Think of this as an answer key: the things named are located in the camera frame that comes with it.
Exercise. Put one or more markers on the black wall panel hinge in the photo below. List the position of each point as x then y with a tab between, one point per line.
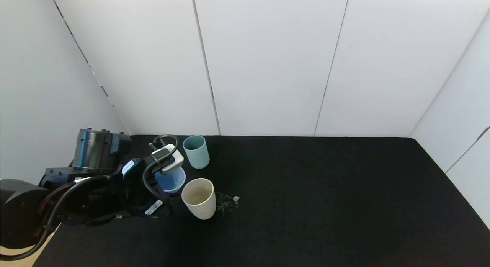
481	134

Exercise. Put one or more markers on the black fabric table cover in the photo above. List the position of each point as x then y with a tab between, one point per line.
344	202

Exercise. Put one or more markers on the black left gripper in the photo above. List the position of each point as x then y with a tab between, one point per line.
152	206

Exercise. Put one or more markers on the teal green plastic cup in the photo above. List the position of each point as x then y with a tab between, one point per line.
197	158

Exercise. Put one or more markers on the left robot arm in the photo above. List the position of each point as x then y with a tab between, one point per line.
23	209

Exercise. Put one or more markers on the light blue plastic cup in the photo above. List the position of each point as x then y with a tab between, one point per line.
170	181

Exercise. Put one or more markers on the cream white plastic cup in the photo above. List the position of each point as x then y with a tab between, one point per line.
201	209

